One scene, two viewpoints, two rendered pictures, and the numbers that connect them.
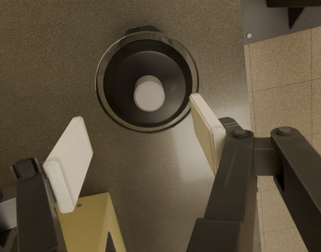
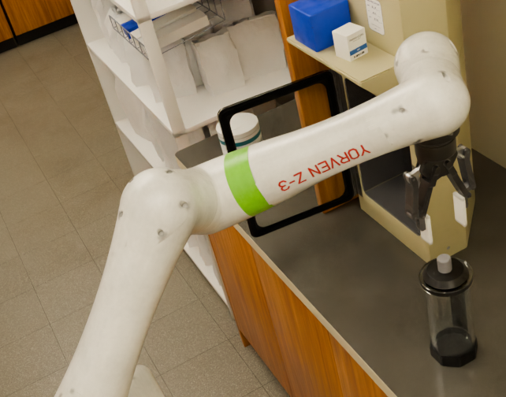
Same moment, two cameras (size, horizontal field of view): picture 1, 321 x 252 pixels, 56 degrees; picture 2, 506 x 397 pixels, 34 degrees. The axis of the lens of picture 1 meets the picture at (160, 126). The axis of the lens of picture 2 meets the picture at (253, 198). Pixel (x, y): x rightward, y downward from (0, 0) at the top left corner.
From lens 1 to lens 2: 1.48 m
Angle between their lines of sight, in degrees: 35
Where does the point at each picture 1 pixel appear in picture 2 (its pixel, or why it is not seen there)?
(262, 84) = not seen: outside the picture
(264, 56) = not seen: outside the picture
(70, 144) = (462, 209)
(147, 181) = (405, 282)
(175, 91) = (432, 272)
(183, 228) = (358, 264)
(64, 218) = (455, 234)
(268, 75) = not seen: outside the picture
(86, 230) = (437, 228)
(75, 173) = (456, 202)
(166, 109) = (432, 265)
